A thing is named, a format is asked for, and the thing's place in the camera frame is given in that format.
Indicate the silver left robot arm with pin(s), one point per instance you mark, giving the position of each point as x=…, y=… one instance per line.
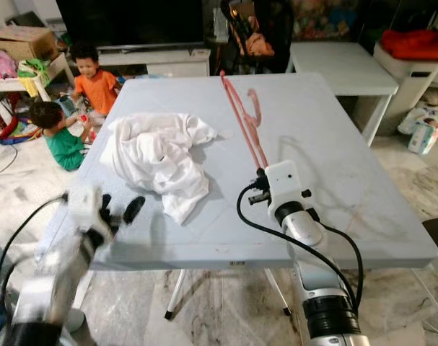
x=53, y=288

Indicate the pink bag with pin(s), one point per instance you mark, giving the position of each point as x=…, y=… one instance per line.
x=1, y=65

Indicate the light grey folding table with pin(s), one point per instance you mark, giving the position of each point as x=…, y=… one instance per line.
x=320, y=180

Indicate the black television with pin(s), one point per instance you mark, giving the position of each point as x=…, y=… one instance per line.
x=128, y=21

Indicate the pink plastic hanger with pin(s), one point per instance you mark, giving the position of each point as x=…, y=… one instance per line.
x=259, y=155

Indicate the white storage unit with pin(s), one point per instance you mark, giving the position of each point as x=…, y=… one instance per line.
x=413, y=86

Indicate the child in orange shirt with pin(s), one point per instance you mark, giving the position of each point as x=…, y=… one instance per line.
x=99, y=86

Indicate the child in green shirt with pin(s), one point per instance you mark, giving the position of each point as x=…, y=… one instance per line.
x=63, y=143

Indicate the brown cardboard box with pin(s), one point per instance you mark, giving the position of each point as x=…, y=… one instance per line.
x=24, y=43

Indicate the white garment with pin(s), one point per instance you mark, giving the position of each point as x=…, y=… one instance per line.
x=154, y=155

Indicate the small white table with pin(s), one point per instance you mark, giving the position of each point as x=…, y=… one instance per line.
x=6, y=83

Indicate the black stroller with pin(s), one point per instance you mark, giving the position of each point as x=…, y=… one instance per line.
x=269, y=21

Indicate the green yellow cloth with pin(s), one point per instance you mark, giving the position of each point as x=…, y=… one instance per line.
x=34, y=71

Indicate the white television stand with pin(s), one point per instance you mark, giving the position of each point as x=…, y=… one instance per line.
x=161, y=63

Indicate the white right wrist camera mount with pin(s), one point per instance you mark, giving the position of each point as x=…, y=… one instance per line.
x=287, y=182

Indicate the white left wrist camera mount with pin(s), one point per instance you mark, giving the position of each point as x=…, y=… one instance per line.
x=92, y=209

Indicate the white side table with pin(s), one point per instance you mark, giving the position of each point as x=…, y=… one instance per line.
x=341, y=72

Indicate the white printed package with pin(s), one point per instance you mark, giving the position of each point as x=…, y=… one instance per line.
x=426, y=137

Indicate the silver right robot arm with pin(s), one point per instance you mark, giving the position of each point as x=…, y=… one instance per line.
x=320, y=288

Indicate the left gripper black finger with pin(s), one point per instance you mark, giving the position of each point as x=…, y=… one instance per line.
x=135, y=209
x=107, y=207

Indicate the peach cloth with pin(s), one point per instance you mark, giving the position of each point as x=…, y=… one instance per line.
x=260, y=47

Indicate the red folded cloth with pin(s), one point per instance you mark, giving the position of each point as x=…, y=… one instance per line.
x=413, y=43

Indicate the colourful fabric toy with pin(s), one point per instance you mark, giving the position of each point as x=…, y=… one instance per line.
x=16, y=131

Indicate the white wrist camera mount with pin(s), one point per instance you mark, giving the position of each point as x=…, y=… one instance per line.
x=287, y=182
x=92, y=209

